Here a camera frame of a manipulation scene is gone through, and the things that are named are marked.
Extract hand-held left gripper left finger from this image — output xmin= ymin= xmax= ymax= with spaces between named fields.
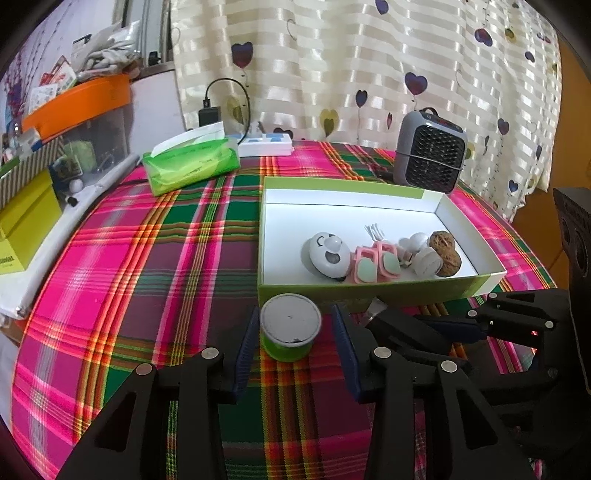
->
xmin=55 ymin=307 xmax=260 ymax=480

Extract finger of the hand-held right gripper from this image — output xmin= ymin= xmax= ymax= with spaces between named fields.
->
xmin=367 ymin=307 xmax=573 ymax=407
xmin=431 ymin=288 xmax=573 ymax=352

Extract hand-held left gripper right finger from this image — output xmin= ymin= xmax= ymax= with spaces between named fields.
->
xmin=331 ymin=302 xmax=536 ymax=480

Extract green cup with white lid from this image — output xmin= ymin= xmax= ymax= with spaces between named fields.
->
xmin=259 ymin=293 xmax=322 ymax=363

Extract pink clip with teal pad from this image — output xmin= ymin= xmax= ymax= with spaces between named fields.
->
xmin=376 ymin=241 xmax=403 ymax=280
xmin=353 ymin=247 xmax=383 ymax=284

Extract white plug adapter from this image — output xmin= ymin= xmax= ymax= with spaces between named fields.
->
xmin=399 ymin=232 xmax=430 ymax=254

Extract green and white cardboard box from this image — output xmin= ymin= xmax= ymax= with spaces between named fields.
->
xmin=257 ymin=176 xmax=508 ymax=311

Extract white round cap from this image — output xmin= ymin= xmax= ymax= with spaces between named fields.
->
xmin=412 ymin=247 xmax=444 ymax=278

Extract white panda toy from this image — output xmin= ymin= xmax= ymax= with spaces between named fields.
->
xmin=302 ymin=232 xmax=354 ymax=281

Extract pink green plaid tablecloth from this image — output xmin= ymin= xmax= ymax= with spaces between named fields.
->
xmin=9 ymin=141 xmax=557 ymax=480

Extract grey portable fan heater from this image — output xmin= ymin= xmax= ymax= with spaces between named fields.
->
xmin=392 ymin=107 xmax=468 ymax=195

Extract green tissue pack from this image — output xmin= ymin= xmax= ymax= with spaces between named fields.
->
xmin=141 ymin=121 xmax=242 ymax=197

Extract white power strip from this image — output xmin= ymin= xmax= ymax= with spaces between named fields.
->
xmin=238 ymin=132 xmax=295 ymax=157

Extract yellow-green cardboard box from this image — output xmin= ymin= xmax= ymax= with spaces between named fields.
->
xmin=0 ymin=168 xmax=63 ymax=273

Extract clear storage bin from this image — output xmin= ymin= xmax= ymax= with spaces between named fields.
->
xmin=46 ymin=104 xmax=132 ymax=185

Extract cream heart print curtain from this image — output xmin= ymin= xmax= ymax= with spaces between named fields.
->
xmin=168 ymin=0 xmax=566 ymax=222

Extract striped cardboard box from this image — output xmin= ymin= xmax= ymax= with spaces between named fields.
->
xmin=0 ymin=136 xmax=63 ymax=210

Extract orange bin lid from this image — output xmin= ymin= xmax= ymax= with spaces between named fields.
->
xmin=21 ymin=74 xmax=132 ymax=139

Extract white work gloves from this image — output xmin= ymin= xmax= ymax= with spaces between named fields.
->
xmin=81 ymin=37 xmax=139 ymax=70

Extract colourful card packets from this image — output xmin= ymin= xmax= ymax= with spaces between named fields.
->
xmin=28 ymin=55 xmax=79 ymax=104

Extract purple flower branches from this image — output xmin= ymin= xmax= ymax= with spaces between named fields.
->
xmin=0 ymin=46 xmax=42 ymax=121

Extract black charger cable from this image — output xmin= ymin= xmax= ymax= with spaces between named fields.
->
xmin=203 ymin=78 xmax=252 ymax=139

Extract window frame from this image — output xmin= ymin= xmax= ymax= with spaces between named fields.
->
xmin=122 ymin=0 xmax=178 ymax=70

